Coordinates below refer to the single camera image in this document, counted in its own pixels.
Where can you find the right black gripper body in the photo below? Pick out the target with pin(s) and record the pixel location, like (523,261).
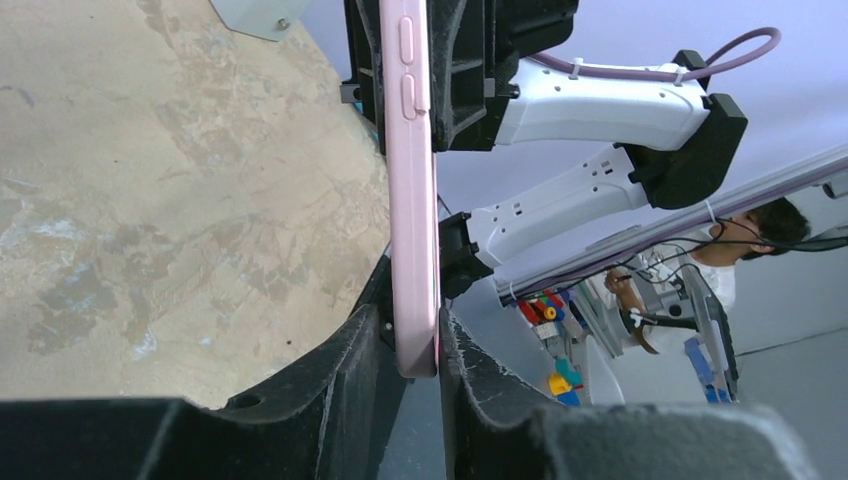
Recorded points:
(516,29)

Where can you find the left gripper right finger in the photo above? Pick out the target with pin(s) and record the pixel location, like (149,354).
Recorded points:
(497,426)

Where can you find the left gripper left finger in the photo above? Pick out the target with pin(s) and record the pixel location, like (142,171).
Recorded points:
(310,420)

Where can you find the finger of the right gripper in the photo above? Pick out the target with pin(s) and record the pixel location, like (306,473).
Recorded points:
(365,87)
(469,75)

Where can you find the phone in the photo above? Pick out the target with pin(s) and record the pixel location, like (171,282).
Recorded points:
(414,254)

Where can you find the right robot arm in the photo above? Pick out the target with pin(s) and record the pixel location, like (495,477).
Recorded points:
(662,140)

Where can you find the white metronome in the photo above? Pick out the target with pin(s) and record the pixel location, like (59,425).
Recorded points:
(269,20)

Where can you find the person in white shirt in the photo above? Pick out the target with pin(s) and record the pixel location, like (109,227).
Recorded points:
(753,234)

